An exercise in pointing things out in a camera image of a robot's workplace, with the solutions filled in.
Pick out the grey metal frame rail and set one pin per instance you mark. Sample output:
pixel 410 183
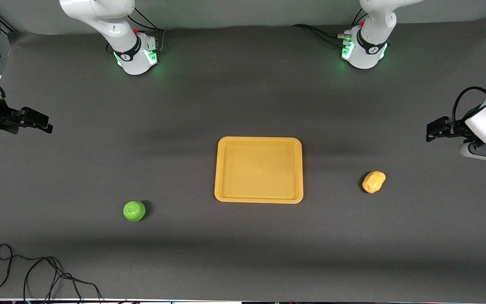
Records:
pixel 7 26

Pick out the green apple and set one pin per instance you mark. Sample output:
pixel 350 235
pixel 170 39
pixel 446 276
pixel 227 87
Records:
pixel 134 211

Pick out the yellow potato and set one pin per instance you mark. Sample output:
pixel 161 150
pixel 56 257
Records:
pixel 373 182

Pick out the dark grey table mat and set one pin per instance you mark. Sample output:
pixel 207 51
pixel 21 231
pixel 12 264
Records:
pixel 243 245

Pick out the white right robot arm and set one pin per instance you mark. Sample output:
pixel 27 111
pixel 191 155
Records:
pixel 112 25

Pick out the yellow plastic tray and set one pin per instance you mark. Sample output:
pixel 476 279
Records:
pixel 247 169

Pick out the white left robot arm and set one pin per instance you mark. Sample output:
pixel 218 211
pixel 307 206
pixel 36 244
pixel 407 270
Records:
pixel 369 46

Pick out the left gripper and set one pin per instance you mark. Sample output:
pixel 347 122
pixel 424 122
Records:
pixel 455 128

